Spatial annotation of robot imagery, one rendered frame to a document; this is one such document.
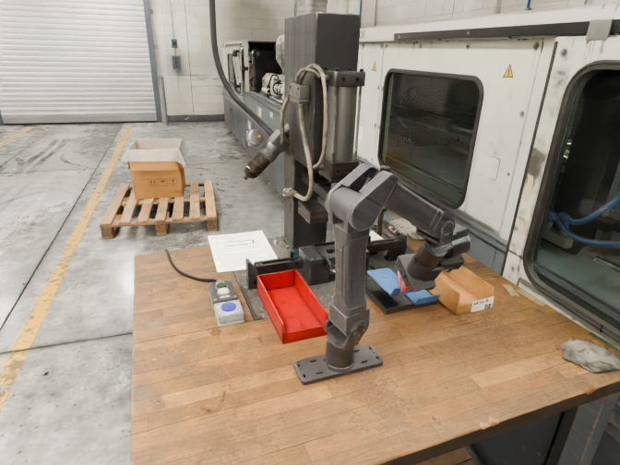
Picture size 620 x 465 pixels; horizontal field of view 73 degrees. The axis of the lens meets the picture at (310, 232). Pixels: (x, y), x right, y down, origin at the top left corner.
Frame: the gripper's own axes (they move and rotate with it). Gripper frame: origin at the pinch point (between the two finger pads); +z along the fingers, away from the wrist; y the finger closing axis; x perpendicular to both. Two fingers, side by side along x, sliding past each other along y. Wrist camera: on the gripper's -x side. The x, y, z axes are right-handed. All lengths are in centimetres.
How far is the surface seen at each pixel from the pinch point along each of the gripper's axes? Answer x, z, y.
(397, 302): -0.7, 6.6, -0.4
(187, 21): -39, 369, 876
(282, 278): 26.7, 15.1, 17.1
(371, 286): 2.1, 11.5, 8.1
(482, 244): -51, 17, 21
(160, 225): 58, 221, 206
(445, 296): -14.2, 3.8, -2.5
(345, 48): 8, -35, 56
